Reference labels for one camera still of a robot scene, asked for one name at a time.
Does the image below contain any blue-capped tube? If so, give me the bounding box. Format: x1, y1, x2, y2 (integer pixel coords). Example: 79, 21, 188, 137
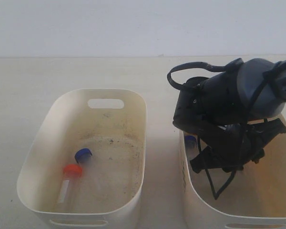
74, 148, 102, 192
184, 135, 197, 161

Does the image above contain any black camera cable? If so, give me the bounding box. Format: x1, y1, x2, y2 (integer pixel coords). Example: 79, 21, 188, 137
167, 58, 281, 200

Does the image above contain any white plastic bin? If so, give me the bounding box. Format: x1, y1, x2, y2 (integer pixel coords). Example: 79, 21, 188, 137
17, 89, 147, 229
179, 113, 286, 229

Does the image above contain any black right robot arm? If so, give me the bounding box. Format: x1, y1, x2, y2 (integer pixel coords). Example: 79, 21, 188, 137
167, 58, 286, 173

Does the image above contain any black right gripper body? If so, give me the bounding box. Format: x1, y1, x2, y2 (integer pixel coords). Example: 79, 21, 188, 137
173, 77, 267, 165

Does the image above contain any orange-capped tube with label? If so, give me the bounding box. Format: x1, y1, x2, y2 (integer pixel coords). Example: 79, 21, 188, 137
55, 164, 82, 212

